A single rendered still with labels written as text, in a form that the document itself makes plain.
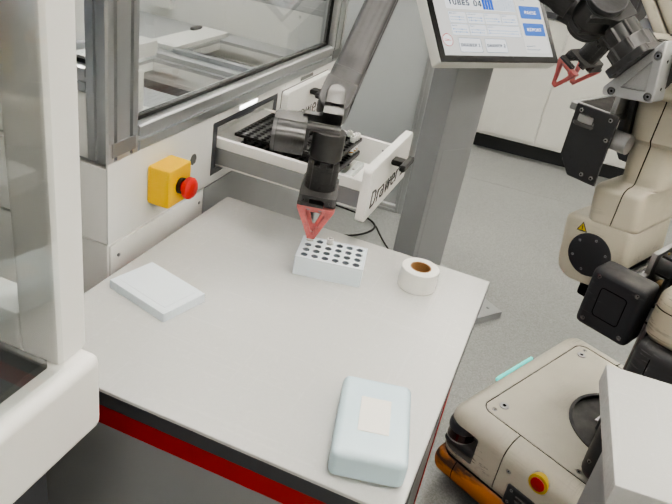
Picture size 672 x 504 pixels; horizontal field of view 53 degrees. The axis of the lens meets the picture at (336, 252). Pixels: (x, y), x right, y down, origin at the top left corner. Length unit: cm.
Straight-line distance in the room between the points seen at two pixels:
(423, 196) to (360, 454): 172
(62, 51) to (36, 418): 35
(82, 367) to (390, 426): 38
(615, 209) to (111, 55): 109
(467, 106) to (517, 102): 203
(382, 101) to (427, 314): 210
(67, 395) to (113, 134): 48
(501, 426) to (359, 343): 76
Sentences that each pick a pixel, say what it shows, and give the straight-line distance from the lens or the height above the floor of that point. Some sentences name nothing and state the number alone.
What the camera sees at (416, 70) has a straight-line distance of 313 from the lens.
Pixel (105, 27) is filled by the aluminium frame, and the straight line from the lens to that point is 105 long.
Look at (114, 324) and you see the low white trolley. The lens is 107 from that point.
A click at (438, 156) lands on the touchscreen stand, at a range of 240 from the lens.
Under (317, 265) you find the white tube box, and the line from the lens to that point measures 120.
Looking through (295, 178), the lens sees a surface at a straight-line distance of 134.
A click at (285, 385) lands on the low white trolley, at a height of 76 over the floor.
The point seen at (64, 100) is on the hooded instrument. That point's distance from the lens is 64.
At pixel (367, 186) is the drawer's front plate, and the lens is 127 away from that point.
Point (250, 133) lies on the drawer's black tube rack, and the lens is 144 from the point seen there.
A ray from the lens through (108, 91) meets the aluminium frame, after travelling 108.
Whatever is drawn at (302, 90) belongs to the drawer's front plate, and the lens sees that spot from 172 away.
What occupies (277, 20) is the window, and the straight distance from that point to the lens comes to 158.
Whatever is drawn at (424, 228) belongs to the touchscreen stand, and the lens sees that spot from 252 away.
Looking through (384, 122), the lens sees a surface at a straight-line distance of 321.
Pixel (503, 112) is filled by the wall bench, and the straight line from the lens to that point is 443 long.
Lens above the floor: 139
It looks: 29 degrees down
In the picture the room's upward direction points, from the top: 10 degrees clockwise
